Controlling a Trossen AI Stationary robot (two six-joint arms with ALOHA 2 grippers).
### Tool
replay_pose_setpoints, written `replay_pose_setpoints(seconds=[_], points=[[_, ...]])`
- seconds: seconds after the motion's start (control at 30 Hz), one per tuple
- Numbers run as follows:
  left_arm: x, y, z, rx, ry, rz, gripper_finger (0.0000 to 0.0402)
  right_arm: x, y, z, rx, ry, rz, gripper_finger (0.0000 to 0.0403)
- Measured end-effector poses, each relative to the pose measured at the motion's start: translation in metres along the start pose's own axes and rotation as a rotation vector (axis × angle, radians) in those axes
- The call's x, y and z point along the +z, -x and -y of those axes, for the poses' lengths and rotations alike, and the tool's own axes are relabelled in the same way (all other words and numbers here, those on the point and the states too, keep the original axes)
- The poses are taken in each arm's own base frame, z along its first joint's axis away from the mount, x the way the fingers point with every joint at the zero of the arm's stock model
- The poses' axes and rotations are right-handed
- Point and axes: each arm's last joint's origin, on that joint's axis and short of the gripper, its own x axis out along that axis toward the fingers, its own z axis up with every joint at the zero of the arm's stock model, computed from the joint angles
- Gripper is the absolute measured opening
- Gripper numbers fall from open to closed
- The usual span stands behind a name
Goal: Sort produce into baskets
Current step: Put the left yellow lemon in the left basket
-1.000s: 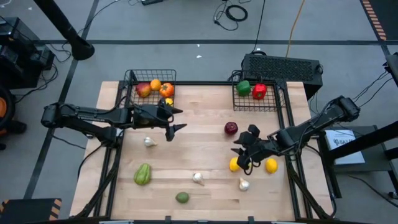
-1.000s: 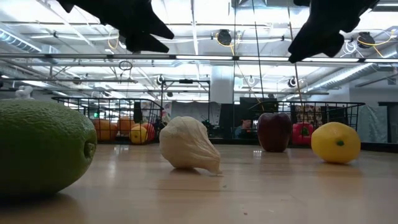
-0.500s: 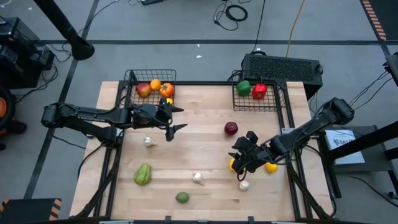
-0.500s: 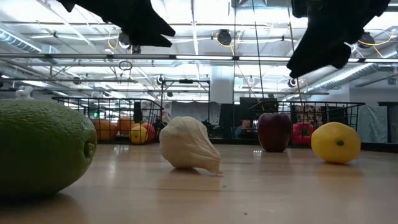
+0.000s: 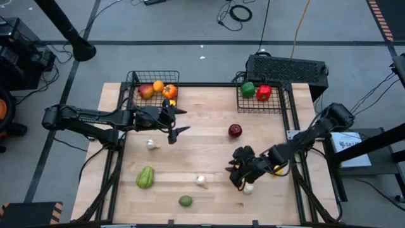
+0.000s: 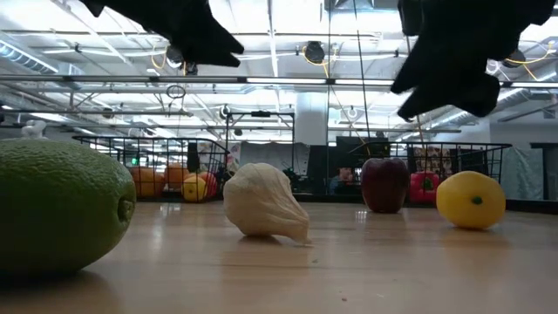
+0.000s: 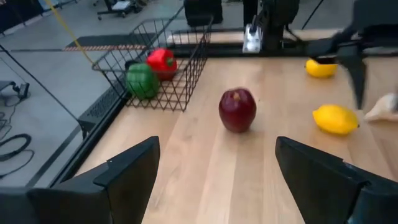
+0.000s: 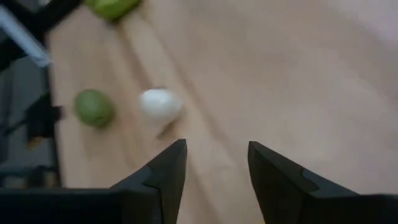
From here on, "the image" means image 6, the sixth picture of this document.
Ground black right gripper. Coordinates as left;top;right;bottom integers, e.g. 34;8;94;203
389;0;558;122

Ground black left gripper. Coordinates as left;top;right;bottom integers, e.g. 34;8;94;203
78;0;246;69

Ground red bell pepper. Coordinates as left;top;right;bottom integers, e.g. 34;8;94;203
408;170;441;204

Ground dark red apple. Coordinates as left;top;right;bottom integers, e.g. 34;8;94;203
360;157;411;215

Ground yellow lemon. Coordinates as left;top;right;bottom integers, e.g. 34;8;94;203
180;174;208;203
435;170;507;231

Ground small reddish orange tangerine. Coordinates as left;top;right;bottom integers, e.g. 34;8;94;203
163;162;192;192

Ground red and yellow apple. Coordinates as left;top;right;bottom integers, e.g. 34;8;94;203
198;170;220;200

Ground orange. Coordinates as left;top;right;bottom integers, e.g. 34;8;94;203
129;166;167;198

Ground white garlic bulb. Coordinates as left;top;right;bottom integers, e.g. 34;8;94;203
222;161;312;245

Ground green lime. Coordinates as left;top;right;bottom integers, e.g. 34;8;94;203
0;138;138;276

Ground long ceiling light strip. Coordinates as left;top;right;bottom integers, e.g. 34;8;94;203
246;77;558;88

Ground white sheet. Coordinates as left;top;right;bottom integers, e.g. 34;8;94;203
238;141;311;175

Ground metal ceiling pipe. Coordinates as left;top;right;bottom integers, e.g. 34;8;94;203
0;73;248;85

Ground white humanoid figure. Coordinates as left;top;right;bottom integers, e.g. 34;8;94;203
20;119;48;140

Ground black wire basket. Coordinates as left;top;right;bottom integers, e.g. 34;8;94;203
348;141;514;206
71;135;230;202

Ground black frame stand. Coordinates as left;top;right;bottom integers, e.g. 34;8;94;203
224;110;296;167

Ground black hanging cord reel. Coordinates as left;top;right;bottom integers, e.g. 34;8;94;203
303;40;326;65
503;48;527;70

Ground black metal table frame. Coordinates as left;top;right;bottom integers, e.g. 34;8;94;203
128;190;558;215

